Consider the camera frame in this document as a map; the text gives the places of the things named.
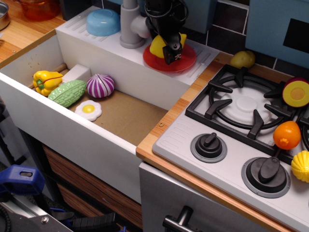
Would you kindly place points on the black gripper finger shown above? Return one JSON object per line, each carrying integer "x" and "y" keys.
{"x": 172, "y": 53}

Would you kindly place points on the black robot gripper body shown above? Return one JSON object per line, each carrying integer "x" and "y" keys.
{"x": 167, "y": 17}

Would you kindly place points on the yellow toy lemon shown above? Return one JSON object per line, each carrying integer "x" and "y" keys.
{"x": 156, "y": 47}

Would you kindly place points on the red plastic plate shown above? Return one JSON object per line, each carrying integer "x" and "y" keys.
{"x": 187, "y": 60}

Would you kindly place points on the grey toy faucet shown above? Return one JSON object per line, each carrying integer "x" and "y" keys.
{"x": 134, "y": 30}

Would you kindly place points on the light blue plastic bowl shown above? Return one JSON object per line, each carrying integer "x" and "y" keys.
{"x": 103, "y": 22}

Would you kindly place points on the black stove grate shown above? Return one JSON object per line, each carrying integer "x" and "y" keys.
{"x": 248, "y": 108}

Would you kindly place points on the yellow toy potato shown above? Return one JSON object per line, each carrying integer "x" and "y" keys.
{"x": 243, "y": 59}

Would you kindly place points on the purple striped toy onion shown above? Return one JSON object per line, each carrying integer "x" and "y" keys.
{"x": 100, "y": 86}

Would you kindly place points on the grey toy stove top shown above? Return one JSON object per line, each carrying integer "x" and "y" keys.
{"x": 292, "y": 209}

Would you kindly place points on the white toy block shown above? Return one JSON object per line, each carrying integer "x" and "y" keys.
{"x": 78, "y": 72}

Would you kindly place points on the toy fried egg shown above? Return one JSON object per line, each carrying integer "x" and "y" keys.
{"x": 89, "y": 110}

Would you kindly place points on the left black stove knob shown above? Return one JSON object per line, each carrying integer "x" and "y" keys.
{"x": 208, "y": 148}

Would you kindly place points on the black stove knob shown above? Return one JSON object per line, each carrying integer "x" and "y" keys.
{"x": 266, "y": 177}
{"x": 208, "y": 148}

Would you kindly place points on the light blue microwave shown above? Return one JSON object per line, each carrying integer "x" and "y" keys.
{"x": 280, "y": 29}

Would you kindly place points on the green toy bitter gourd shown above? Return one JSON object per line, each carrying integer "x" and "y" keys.
{"x": 68, "y": 93}

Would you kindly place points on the white toy sink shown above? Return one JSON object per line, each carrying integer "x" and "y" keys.
{"x": 106, "y": 147}

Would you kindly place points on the halved toy peach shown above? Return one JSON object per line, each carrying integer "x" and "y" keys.
{"x": 295, "y": 92}

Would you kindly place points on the orange transparent container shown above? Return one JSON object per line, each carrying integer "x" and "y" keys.
{"x": 40, "y": 10}

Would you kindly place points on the yellow toy bell pepper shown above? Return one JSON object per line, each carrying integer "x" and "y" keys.
{"x": 45, "y": 82}

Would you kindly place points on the orange toy fruit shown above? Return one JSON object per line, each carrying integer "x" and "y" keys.
{"x": 287, "y": 135}

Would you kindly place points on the right black stove knob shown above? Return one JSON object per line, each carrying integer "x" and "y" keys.
{"x": 266, "y": 177}

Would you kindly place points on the metal pot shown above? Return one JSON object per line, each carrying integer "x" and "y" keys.
{"x": 4, "y": 15}

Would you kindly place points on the yellow toy corn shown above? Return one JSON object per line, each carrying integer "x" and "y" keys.
{"x": 300, "y": 166}

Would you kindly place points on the light blue wall cabinet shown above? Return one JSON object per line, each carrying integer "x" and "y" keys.
{"x": 201, "y": 15}

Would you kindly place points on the metal oven door handle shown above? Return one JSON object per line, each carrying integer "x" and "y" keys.
{"x": 180, "y": 223}

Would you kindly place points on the blue clamp handle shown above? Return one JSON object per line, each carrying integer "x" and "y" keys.
{"x": 21, "y": 180}

